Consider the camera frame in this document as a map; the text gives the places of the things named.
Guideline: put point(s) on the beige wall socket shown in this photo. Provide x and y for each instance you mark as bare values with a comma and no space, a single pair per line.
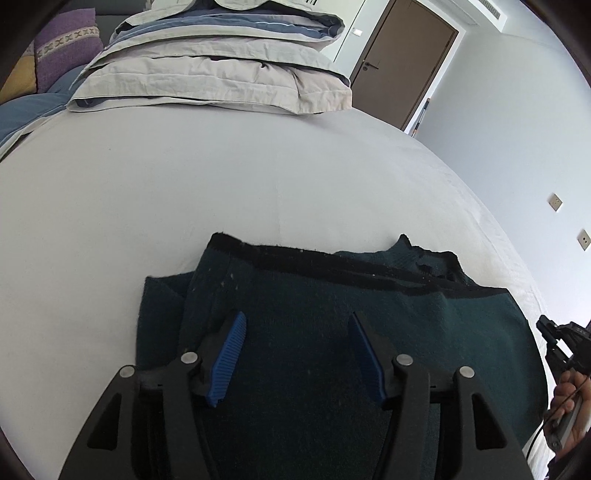
584,239
555,202

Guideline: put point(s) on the person's right hand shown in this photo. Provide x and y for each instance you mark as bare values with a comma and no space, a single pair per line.
577,406

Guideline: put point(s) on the folded beige blue duvet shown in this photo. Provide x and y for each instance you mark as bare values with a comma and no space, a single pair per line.
207,64

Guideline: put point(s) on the purple embroidered pillow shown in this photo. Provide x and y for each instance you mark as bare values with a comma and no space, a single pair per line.
69,50

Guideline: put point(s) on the bed with white sheet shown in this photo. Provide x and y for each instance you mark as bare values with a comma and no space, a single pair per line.
184,184

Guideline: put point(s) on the yellow embroidered pillow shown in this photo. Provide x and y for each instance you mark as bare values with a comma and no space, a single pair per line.
18,78

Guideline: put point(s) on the brown wooden door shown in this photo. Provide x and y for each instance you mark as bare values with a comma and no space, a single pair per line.
401,64

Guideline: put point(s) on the blue pillow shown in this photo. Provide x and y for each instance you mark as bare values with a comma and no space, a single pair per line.
27,115

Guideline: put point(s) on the ceiling air vent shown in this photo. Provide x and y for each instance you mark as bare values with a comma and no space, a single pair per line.
489,11

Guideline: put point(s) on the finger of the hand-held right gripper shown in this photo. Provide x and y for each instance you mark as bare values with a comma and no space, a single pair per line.
556,341

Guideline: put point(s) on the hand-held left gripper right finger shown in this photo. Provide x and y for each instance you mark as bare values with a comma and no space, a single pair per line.
369,364

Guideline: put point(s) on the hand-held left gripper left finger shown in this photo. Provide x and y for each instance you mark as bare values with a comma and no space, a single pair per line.
227,360

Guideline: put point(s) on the dark green sweater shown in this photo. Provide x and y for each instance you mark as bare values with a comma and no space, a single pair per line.
314,314

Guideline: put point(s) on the grey upholstered headboard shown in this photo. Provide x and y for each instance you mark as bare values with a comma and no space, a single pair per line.
111,30

